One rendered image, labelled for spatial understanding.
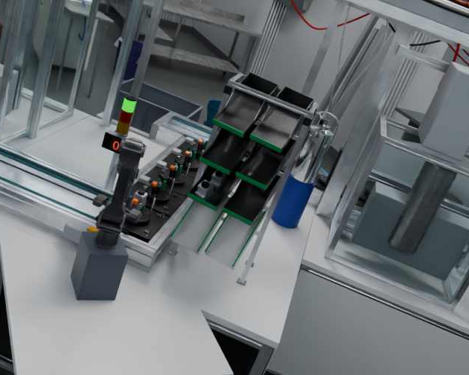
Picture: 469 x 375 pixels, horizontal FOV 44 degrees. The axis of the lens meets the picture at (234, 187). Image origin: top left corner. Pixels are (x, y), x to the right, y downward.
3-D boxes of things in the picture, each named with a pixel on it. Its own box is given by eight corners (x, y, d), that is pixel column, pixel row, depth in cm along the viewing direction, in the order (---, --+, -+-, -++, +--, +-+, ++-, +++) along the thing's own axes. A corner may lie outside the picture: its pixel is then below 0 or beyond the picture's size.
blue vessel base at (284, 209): (295, 232, 313) (314, 188, 302) (268, 220, 314) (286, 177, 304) (298, 221, 327) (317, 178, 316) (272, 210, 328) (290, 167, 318)
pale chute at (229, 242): (233, 270, 233) (233, 266, 229) (205, 254, 237) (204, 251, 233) (267, 213, 243) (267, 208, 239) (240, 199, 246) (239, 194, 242)
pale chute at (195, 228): (199, 255, 235) (198, 251, 231) (171, 240, 238) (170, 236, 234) (234, 199, 245) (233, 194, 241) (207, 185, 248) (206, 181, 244)
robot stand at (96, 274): (76, 300, 206) (89, 254, 198) (70, 276, 216) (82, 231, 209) (115, 300, 212) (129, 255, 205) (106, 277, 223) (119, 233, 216)
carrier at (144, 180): (168, 219, 260) (176, 195, 255) (120, 199, 262) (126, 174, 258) (184, 200, 282) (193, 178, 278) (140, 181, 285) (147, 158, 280)
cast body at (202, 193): (202, 202, 230) (204, 190, 225) (193, 196, 232) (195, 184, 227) (216, 191, 235) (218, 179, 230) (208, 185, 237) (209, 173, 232)
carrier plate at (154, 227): (148, 243, 237) (150, 239, 236) (94, 220, 239) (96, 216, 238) (167, 220, 259) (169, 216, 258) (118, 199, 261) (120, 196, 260)
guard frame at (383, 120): (452, 312, 292) (524, 192, 265) (324, 257, 298) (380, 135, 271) (443, 269, 334) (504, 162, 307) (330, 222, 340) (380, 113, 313)
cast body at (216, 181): (217, 191, 235) (219, 179, 230) (208, 187, 236) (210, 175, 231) (228, 179, 241) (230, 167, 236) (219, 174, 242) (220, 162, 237)
